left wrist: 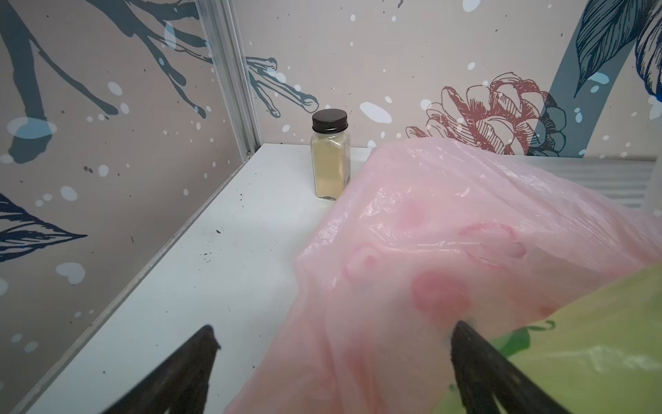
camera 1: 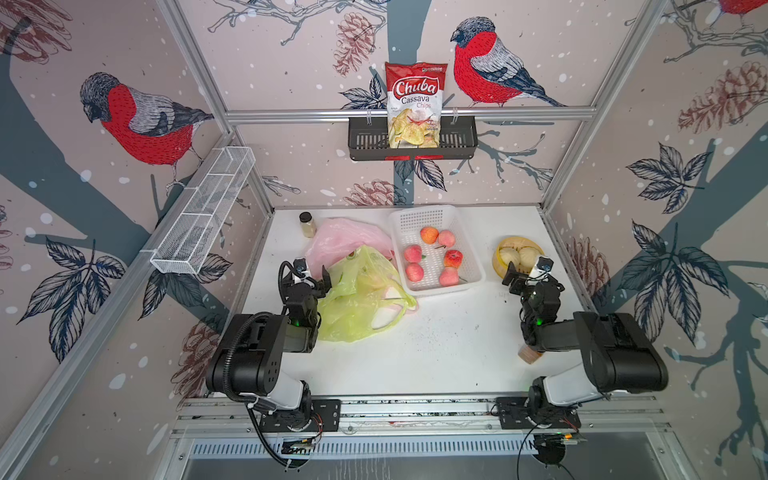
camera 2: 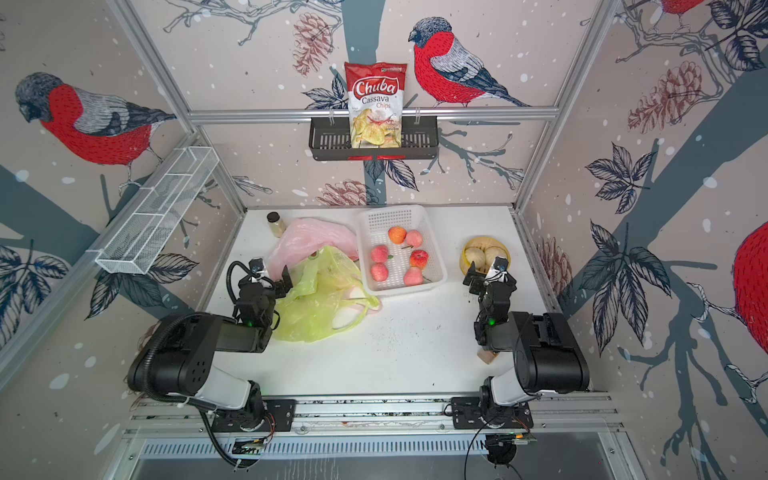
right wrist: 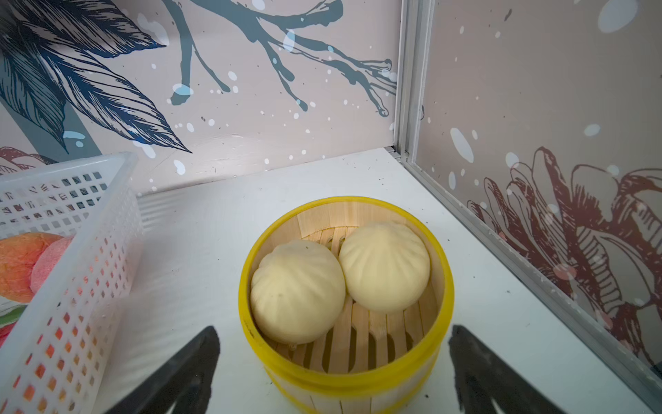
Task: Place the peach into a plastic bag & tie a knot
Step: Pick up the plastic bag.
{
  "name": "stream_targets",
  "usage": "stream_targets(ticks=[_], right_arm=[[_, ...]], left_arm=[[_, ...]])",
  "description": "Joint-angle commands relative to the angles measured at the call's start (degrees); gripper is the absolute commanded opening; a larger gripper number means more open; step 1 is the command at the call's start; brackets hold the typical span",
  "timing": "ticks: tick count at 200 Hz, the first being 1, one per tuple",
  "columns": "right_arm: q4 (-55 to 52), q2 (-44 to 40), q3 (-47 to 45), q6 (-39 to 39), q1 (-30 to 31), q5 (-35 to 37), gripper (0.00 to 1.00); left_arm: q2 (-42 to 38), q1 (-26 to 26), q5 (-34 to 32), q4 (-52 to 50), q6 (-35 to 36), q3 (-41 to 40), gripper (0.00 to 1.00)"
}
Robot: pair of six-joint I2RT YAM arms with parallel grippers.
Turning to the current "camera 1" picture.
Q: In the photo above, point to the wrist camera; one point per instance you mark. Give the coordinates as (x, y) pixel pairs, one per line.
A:
(542, 268)
(300, 269)

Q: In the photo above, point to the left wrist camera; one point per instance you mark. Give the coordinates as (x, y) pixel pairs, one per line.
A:
(300, 269)

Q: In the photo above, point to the right white bun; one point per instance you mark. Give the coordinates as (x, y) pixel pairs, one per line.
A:
(528, 258)

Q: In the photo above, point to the pink peach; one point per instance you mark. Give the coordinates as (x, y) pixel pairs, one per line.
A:
(449, 277)
(414, 272)
(446, 239)
(413, 254)

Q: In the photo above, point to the pink peach beside orange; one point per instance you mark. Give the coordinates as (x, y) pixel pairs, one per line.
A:
(446, 239)

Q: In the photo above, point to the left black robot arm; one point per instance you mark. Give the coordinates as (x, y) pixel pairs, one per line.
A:
(246, 366)

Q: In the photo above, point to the white bun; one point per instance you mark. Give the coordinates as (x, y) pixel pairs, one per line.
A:
(528, 258)
(509, 255)

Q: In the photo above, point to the orange spice jar black lid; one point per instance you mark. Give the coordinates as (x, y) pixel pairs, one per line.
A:
(528, 354)

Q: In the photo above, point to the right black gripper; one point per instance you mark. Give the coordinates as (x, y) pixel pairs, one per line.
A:
(535, 287)

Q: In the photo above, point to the white perforated plastic basket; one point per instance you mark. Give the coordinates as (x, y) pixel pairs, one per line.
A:
(405, 226)

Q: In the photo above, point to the green plastic bag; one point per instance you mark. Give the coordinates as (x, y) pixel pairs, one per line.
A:
(365, 298)

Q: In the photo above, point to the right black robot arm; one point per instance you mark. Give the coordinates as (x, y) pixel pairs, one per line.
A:
(615, 353)

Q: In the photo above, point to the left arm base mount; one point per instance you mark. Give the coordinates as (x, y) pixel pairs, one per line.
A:
(320, 415)

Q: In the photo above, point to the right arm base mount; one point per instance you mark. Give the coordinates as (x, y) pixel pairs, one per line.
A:
(519, 413)

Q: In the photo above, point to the Chuba cassava chips bag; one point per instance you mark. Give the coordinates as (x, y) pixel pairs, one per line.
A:
(414, 104)

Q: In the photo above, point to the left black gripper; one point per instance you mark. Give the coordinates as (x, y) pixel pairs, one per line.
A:
(305, 288)

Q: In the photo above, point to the yellow bamboo steamer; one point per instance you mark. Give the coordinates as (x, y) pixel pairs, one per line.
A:
(516, 242)

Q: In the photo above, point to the black wall basket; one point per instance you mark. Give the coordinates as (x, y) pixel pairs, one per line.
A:
(377, 139)

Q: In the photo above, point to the pink peach bottom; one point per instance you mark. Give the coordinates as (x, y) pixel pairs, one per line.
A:
(449, 277)

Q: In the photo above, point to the pale spice jar black lid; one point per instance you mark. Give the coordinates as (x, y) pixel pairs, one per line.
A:
(307, 224)

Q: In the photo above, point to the left white bun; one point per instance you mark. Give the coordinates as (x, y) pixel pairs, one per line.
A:
(509, 255)

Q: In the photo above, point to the pink plastic bag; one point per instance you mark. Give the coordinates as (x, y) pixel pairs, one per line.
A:
(336, 238)

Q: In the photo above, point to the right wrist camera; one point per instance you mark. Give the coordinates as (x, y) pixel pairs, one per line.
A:
(542, 268)

